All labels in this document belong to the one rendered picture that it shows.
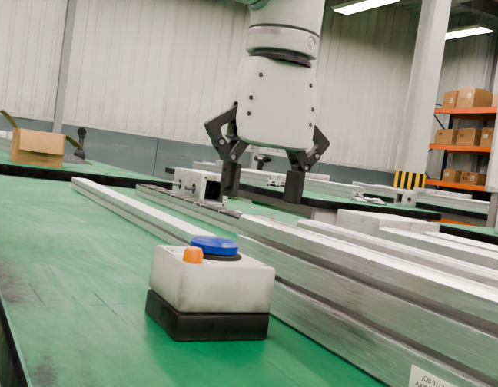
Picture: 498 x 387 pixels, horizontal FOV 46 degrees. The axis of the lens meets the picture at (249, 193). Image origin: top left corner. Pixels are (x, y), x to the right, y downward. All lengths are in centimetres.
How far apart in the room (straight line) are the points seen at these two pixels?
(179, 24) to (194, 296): 1204
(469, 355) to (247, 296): 18
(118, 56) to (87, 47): 60
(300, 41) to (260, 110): 9
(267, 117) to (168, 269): 26
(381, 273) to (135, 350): 18
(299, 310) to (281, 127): 24
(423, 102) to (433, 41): 88
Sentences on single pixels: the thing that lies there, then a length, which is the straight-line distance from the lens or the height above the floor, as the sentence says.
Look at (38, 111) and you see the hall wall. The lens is 1160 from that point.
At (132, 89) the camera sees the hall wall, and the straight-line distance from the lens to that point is 1199.
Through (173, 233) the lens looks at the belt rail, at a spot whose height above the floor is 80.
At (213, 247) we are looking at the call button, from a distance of 47.
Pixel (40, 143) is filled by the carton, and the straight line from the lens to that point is 269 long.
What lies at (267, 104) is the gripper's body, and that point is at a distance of 67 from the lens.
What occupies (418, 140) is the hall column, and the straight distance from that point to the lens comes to 876.
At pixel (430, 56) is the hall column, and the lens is 893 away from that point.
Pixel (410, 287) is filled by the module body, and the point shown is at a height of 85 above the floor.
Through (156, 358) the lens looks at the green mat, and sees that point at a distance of 42.
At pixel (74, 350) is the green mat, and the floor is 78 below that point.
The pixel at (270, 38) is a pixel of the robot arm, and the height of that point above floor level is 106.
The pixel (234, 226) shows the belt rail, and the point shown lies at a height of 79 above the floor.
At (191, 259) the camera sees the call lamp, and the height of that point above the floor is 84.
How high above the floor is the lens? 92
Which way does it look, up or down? 3 degrees down
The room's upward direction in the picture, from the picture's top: 8 degrees clockwise
